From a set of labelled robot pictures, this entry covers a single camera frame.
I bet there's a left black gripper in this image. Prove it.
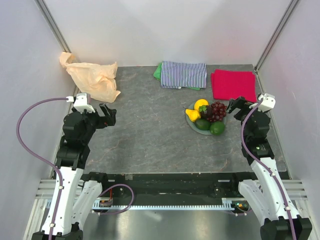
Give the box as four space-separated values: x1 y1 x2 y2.
78 102 116 143

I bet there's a red grapes bunch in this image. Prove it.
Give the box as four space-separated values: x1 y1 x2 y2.
207 101 227 123

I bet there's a green lime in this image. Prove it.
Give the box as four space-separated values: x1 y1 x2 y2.
209 121 225 136

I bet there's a beige plastic bag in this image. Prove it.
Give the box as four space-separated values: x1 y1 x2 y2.
59 52 121 103

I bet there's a dark green avocado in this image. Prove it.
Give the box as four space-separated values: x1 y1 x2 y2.
194 118 211 131

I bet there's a dark mangosteen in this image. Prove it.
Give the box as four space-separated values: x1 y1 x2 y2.
198 105 213 120

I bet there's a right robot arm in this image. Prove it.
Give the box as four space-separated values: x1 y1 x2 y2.
226 93 313 240

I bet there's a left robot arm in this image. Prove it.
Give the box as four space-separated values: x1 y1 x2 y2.
31 103 117 240

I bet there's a red cloth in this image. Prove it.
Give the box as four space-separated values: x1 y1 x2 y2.
210 69 257 103

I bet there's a yellow lemon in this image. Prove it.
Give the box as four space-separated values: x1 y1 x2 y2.
193 98 209 111

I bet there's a yellow pear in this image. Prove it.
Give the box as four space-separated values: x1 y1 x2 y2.
185 109 201 123

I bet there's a green cloth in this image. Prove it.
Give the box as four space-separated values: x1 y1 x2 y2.
153 62 200 91

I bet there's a blue striped cloth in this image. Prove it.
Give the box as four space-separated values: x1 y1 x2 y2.
160 60 207 89

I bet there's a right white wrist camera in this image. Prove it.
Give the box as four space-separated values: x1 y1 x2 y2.
257 93 276 113

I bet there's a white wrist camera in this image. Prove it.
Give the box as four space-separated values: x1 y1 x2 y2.
66 92 96 113
257 93 276 113

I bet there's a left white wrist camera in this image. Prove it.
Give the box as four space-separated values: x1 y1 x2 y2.
66 92 96 113

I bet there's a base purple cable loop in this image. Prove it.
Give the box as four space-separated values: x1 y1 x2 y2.
91 183 135 216

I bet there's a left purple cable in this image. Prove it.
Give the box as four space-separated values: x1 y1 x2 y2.
16 97 76 240

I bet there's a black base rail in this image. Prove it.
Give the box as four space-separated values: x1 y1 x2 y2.
80 172 255 201

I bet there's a white cable duct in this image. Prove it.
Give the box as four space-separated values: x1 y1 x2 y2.
92 198 249 211

